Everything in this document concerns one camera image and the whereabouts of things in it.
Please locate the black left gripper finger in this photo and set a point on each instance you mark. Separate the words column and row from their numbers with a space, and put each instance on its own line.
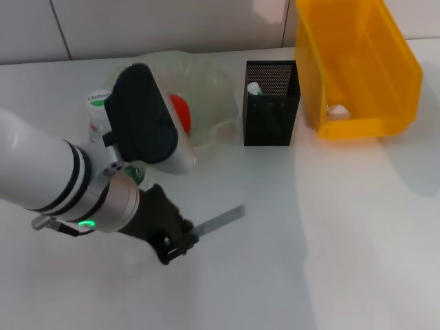
column 189, row 232
column 175, row 252

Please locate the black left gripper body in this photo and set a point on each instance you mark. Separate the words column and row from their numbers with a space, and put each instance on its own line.
column 154, row 213

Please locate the grey marker pen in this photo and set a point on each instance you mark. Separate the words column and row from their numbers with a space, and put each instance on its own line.
column 223, row 218

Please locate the red-orange round fruit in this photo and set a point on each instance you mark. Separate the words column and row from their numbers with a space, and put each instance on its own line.
column 182, row 110

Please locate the clear green-label water bottle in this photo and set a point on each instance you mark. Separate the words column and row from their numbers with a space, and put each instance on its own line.
column 96, row 103

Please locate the green pen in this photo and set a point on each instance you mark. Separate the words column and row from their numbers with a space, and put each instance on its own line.
column 255, row 88

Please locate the white paper ball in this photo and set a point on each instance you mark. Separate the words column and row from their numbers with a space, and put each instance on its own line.
column 338, row 111

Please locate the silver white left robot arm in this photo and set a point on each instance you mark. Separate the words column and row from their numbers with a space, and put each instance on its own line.
column 44, row 165

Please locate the green wavy glass fruit plate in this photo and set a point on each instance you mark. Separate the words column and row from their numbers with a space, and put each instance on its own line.
column 213, row 93

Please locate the black mesh pen holder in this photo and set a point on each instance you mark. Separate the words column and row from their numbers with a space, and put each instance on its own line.
column 269, row 120

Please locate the yellow plastic bin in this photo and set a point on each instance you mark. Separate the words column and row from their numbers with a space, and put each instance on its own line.
column 361, row 68

